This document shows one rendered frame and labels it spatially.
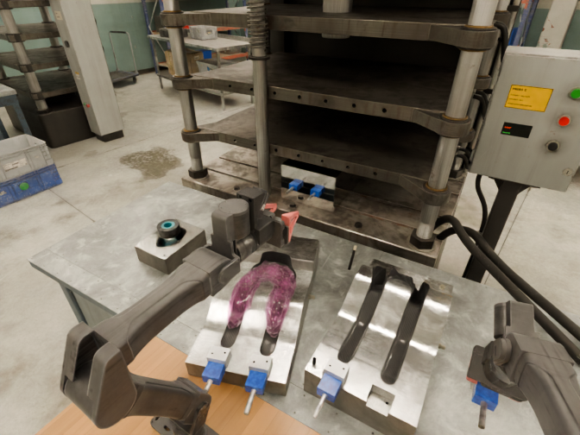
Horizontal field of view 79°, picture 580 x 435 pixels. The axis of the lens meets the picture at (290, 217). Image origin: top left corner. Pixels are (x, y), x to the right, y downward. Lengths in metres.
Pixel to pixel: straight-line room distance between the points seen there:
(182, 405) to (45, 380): 1.55
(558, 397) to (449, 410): 0.48
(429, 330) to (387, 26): 0.94
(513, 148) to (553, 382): 0.92
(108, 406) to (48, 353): 1.79
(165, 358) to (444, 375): 0.74
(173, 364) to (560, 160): 1.31
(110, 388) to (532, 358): 0.58
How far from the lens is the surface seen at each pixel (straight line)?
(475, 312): 1.26
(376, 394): 0.92
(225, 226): 0.64
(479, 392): 0.89
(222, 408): 0.97
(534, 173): 1.42
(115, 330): 0.58
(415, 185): 1.35
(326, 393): 0.86
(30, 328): 2.57
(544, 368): 0.61
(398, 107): 1.33
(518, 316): 0.73
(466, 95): 1.22
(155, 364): 1.08
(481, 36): 1.17
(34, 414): 2.18
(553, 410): 0.57
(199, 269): 0.64
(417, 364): 0.96
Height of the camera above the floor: 1.65
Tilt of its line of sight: 34 degrees down
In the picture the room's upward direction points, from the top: straight up
